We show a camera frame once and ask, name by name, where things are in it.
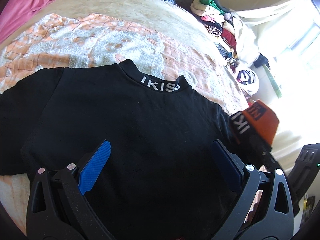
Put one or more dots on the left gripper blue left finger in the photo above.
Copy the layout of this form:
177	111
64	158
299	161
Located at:
92	168

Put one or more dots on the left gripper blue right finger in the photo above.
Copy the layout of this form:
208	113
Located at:
227	165

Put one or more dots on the black sweatshirt with orange cuffs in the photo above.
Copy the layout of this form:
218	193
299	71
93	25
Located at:
160	181

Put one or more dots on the pile of mixed clothes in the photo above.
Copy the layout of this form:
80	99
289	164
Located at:
234	40

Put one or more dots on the white curtain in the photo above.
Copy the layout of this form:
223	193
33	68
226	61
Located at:
287	34

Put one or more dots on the orange white tufted blanket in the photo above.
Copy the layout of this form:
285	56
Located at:
69	84

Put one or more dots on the beige bed cover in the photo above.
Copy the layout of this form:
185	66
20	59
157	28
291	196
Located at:
140	12

